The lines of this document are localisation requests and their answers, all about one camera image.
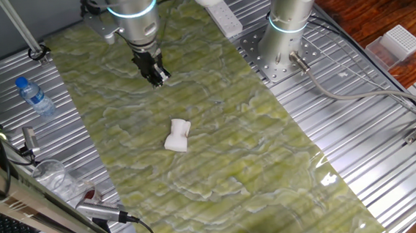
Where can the small white paper scrap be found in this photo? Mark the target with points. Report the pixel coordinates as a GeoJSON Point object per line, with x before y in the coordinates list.
{"type": "Point", "coordinates": [343, 74]}

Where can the aluminium frame beam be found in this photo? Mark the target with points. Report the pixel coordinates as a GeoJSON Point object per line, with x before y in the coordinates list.
{"type": "Point", "coordinates": [23, 203]}

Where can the green marble pattern mat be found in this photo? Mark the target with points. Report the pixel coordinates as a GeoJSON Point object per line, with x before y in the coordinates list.
{"type": "Point", "coordinates": [233, 166]}

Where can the aluminium pole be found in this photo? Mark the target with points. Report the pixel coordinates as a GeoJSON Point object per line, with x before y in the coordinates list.
{"type": "Point", "coordinates": [18, 23]}

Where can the water bottle with blue cap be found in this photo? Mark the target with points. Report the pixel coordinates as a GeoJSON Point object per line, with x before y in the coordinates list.
{"type": "Point", "coordinates": [36, 97]}

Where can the white pipette tip box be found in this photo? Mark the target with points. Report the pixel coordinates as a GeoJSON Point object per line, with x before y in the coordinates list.
{"type": "Point", "coordinates": [402, 40]}

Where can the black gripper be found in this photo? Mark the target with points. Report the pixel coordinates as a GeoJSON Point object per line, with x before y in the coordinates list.
{"type": "Point", "coordinates": [147, 62]}

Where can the white power strip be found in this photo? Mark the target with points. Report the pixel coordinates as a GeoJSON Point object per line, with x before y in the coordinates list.
{"type": "Point", "coordinates": [227, 21]}

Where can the large clear glass beaker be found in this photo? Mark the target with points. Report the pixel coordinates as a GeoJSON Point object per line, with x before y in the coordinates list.
{"type": "Point", "coordinates": [48, 175]}

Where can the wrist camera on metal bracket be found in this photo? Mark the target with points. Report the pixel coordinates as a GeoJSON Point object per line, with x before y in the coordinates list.
{"type": "Point", "coordinates": [101, 28]}

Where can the clear plastic box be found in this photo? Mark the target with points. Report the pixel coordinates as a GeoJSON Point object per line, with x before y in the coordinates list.
{"type": "Point", "coordinates": [378, 53]}

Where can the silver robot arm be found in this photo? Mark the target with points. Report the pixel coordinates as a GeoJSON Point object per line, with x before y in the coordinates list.
{"type": "Point", "coordinates": [286, 26]}

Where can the white sponge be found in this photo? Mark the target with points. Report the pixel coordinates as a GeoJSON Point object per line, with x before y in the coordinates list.
{"type": "Point", "coordinates": [177, 137]}

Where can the small glass with brown liquid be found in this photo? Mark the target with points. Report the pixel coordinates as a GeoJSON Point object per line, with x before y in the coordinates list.
{"type": "Point", "coordinates": [88, 194]}

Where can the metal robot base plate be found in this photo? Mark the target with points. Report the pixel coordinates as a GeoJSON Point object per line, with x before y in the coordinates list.
{"type": "Point", "coordinates": [274, 71]}

